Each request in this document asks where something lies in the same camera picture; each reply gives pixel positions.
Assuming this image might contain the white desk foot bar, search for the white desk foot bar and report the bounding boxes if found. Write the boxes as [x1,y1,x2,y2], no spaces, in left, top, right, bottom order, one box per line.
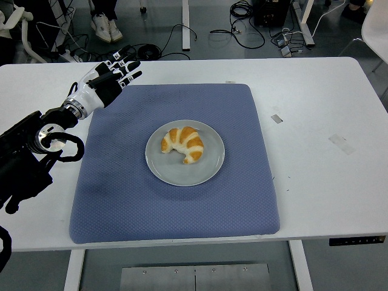
[181,0,191,51]
[292,0,315,47]

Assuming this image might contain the white power strip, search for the white power strip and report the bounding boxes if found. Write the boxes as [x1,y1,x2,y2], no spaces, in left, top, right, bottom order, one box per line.
[59,48,80,64]

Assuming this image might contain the white plastic chair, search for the white plastic chair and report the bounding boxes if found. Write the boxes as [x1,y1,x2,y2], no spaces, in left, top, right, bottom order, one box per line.
[338,0,388,73]

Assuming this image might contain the white office chair frame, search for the white office chair frame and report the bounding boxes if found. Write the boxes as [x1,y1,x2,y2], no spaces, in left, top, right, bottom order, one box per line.
[0,5,49,64]

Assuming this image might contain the white table leg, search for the white table leg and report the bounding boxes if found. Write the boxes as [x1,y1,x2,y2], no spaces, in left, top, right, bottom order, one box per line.
[63,250,86,291]
[288,241,315,291]

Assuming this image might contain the person's white shoe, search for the person's white shoe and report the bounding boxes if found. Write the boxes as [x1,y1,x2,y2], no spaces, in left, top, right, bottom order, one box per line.
[90,13,112,43]
[108,19,124,42]

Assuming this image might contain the blue quilted mat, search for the blue quilted mat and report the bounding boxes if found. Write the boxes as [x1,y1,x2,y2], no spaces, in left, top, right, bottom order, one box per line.
[69,83,281,245]

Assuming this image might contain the person's dark shoe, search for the person's dark shoe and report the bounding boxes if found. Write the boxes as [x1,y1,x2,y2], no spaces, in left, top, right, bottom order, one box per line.
[341,0,367,24]

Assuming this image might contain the black equipment box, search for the black equipment box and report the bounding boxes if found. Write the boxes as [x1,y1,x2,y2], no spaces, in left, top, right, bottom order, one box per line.
[253,0,291,27]

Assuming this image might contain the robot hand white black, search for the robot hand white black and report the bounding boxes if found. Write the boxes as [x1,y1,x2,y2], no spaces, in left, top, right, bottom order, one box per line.
[64,44,143,115]

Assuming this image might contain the grey round plate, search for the grey round plate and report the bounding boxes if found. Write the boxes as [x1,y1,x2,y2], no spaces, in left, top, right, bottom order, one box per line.
[145,119,226,187]

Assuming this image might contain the croissant bread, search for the croissant bread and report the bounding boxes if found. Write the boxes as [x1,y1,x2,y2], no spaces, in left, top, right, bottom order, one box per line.
[160,125,204,165]

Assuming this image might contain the coiled black cable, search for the coiled black cable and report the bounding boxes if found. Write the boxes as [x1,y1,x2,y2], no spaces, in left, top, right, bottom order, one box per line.
[137,44,162,61]

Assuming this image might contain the grey metal plate with screws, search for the grey metal plate with screws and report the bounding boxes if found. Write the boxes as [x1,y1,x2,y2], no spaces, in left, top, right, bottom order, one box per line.
[119,263,272,291]

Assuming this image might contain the long black floor cable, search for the long black floor cable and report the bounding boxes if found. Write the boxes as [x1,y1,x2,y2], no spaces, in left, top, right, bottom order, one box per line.
[209,0,266,49]

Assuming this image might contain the person's legs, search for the person's legs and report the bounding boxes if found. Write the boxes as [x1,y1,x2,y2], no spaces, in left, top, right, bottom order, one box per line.
[90,0,118,21]

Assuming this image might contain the black table control panel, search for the black table control panel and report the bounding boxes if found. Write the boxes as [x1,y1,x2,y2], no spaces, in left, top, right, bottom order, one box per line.
[329,235,386,247]

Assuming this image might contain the large clear tape piece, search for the large clear tape piece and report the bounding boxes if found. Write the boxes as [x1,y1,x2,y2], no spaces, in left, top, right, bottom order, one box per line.
[328,133,356,156]

